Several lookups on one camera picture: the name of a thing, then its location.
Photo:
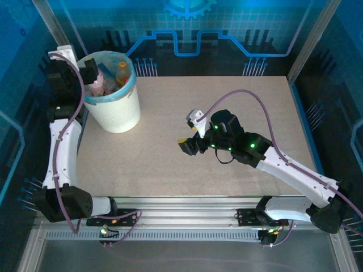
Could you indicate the pink peach drink bottle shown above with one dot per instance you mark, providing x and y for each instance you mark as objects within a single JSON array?
[{"x": 97, "y": 83}]

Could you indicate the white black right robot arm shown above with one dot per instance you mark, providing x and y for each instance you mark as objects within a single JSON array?
[{"x": 295, "y": 175}]

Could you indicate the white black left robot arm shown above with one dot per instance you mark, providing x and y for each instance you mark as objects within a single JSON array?
[{"x": 62, "y": 153}]

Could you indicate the white waste bin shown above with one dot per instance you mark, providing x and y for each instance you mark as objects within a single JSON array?
[{"x": 116, "y": 113}]

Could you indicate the grey metal front tray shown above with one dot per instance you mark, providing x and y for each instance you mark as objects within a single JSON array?
[{"x": 184, "y": 258}]

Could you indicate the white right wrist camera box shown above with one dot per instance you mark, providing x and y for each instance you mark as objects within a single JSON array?
[{"x": 198, "y": 124}]

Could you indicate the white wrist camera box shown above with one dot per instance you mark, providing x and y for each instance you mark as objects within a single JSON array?
[
  {"x": 63, "y": 51},
  {"x": 198, "y": 124}
]

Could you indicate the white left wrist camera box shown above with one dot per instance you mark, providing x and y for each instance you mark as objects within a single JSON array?
[{"x": 63, "y": 51}]

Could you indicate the aluminium left frame post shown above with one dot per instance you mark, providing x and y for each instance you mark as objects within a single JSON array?
[{"x": 56, "y": 31}]

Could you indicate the aluminium frame post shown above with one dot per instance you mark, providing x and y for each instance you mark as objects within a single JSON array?
[
  {"x": 312, "y": 39},
  {"x": 56, "y": 31}
]

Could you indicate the aluminium mounting rail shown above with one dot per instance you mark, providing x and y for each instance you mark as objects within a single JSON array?
[{"x": 184, "y": 212}]

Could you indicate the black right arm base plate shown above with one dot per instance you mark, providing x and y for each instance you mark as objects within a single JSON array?
[{"x": 245, "y": 216}]

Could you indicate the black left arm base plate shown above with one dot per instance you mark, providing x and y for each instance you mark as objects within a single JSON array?
[{"x": 127, "y": 212}]

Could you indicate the aluminium right frame post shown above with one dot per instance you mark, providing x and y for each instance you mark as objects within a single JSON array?
[{"x": 312, "y": 39}]

